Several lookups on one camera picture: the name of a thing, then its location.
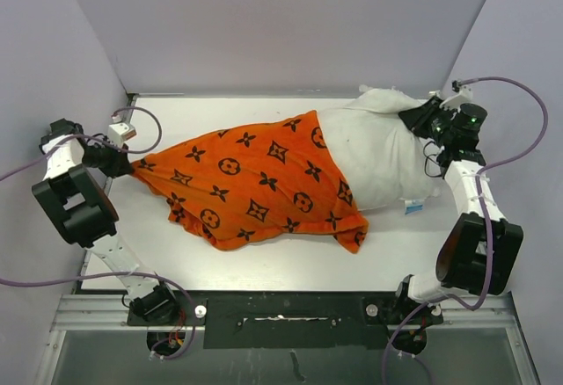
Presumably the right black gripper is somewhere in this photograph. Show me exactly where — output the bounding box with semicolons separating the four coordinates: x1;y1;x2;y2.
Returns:
401;97;457;144

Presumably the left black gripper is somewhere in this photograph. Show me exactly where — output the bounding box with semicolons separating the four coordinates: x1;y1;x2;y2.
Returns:
81;135;133;179

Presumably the white pillow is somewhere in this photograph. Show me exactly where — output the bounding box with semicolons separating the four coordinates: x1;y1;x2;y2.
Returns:
318;85;437;211

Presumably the orange patterned pillowcase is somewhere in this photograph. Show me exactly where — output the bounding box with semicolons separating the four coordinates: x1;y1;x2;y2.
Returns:
132;111;369;253

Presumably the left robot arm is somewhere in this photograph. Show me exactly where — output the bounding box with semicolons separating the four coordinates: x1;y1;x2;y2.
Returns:
32;116;180;324

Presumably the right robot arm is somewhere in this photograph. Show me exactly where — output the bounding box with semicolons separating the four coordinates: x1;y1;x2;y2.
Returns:
391;94;523;323

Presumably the blue white pillow label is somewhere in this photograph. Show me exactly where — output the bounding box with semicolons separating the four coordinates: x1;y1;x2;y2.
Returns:
404;199;426;215

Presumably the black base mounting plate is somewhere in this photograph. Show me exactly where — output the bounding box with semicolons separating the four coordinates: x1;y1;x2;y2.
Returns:
127;291;443;350

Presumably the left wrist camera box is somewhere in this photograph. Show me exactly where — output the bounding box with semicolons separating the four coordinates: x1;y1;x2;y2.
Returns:
107;113;136;148

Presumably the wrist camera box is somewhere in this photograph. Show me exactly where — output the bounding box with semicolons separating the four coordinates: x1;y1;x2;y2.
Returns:
107;113;136;148
428;79;473;110

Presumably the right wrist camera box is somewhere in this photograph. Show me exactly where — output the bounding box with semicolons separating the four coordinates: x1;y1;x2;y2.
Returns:
428;79;473;110

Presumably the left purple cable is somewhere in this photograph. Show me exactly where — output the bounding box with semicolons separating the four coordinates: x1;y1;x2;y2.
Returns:
0;106;197;362

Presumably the purple cable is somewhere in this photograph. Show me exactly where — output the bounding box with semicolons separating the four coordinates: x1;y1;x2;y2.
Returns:
380;76;550;385
0;106;197;362

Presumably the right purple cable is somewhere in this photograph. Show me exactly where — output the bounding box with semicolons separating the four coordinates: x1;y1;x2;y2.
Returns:
380;76;550;385

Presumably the aluminium frame rail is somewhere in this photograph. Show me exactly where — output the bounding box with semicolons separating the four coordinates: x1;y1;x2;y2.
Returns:
50;293;529;332

